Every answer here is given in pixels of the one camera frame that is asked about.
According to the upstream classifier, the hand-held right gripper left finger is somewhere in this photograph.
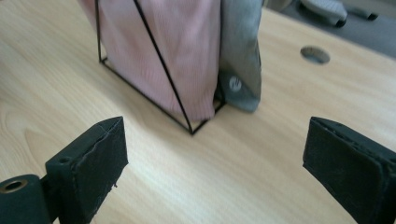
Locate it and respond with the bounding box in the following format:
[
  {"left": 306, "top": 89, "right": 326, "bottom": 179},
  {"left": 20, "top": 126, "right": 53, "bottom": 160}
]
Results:
[{"left": 45, "top": 116, "right": 129, "bottom": 224}]

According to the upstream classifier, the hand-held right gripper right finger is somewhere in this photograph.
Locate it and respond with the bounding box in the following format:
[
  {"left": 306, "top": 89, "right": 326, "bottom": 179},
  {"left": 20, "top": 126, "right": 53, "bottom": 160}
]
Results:
[{"left": 303, "top": 116, "right": 396, "bottom": 224}]

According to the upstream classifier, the black wire rack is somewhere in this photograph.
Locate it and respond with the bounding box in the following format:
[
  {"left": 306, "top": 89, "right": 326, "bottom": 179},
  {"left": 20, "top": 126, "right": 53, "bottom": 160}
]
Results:
[{"left": 93, "top": 0, "right": 227, "bottom": 136}]

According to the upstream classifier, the grey garment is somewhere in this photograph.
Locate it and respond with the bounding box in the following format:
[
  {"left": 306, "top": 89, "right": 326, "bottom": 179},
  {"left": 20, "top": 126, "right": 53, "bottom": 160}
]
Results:
[{"left": 218, "top": 0, "right": 264, "bottom": 114}]

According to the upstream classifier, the pink ribbed garment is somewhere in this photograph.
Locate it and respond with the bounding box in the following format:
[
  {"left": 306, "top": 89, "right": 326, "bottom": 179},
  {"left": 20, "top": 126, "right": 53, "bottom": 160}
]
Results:
[{"left": 78, "top": 0, "right": 222, "bottom": 123}]

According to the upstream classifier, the dark chair base leg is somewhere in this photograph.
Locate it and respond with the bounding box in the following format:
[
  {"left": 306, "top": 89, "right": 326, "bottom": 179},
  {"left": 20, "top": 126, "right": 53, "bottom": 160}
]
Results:
[{"left": 345, "top": 4, "right": 379, "bottom": 21}]

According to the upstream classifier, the grey chair base leg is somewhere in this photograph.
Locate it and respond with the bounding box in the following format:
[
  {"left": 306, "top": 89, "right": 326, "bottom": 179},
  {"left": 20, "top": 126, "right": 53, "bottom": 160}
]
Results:
[{"left": 300, "top": 0, "right": 348, "bottom": 28}]

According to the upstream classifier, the round desk cable hole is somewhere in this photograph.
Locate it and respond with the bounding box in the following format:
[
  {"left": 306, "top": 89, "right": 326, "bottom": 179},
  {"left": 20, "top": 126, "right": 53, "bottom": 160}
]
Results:
[{"left": 300, "top": 45, "right": 332, "bottom": 65}]

